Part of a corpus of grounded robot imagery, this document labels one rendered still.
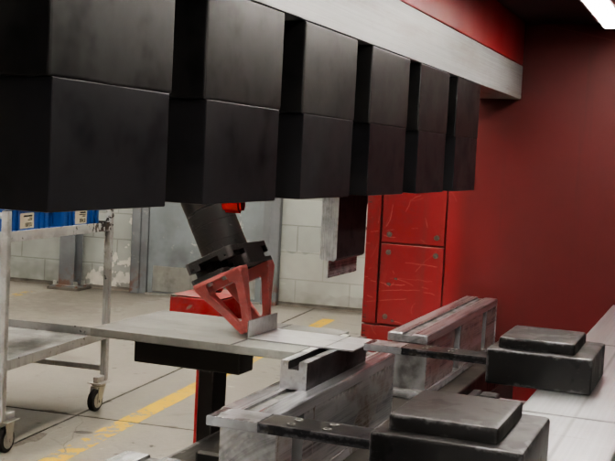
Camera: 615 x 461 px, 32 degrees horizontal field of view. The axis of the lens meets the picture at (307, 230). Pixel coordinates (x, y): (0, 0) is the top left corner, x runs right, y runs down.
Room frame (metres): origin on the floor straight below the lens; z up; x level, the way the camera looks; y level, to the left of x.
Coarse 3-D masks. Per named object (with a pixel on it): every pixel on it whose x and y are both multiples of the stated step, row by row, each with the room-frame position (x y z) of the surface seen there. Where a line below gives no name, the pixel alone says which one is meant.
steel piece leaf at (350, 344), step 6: (336, 342) 1.24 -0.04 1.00; (342, 342) 1.24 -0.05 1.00; (348, 342) 1.24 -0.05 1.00; (354, 342) 1.25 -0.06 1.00; (360, 342) 1.25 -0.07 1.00; (330, 348) 1.20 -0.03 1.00; (336, 348) 1.20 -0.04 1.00; (342, 348) 1.20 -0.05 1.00; (348, 348) 1.20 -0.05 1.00; (354, 348) 1.20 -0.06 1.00
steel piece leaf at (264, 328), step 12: (276, 312) 1.32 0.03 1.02; (252, 324) 1.25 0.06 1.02; (264, 324) 1.28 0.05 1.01; (276, 324) 1.32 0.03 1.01; (252, 336) 1.25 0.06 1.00; (264, 336) 1.26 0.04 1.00; (276, 336) 1.26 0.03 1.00; (288, 336) 1.27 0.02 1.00; (300, 336) 1.27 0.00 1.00; (312, 336) 1.28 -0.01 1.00; (324, 336) 1.28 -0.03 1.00; (336, 336) 1.28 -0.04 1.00
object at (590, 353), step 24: (504, 336) 1.14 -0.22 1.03; (528, 336) 1.15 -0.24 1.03; (552, 336) 1.16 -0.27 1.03; (576, 336) 1.17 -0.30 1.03; (456, 360) 1.19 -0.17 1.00; (480, 360) 1.18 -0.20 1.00; (504, 360) 1.13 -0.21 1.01; (528, 360) 1.12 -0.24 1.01; (552, 360) 1.11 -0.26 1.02; (576, 360) 1.10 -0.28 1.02; (600, 360) 1.17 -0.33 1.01; (504, 384) 1.13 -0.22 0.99; (528, 384) 1.12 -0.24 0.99; (552, 384) 1.11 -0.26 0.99; (576, 384) 1.10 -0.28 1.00
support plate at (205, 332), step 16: (128, 320) 1.33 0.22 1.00; (144, 320) 1.34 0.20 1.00; (160, 320) 1.35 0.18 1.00; (176, 320) 1.35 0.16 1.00; (192, 320) 1.36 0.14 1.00; (208, 320) 1.37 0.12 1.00; (224, 320) 1.37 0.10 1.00; (240, 320) 1.38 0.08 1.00; (96, 336) 1.27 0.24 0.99; (112, 336) 1.26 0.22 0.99; (128, 336) 1.25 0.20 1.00; (144, 336) 1.24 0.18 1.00; (160, 336) 1.23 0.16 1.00; (176, 336) 1.24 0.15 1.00; (192, 336) 1.24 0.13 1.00; (208, 336) 1.25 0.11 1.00; (224, 336) 1.26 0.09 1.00; (240, 336) 1.26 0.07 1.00; (240, 352) 1.20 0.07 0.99; (256, 352) 1.19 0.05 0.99; (272, 352) 1.18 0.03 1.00; (288, 352) 1.18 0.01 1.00
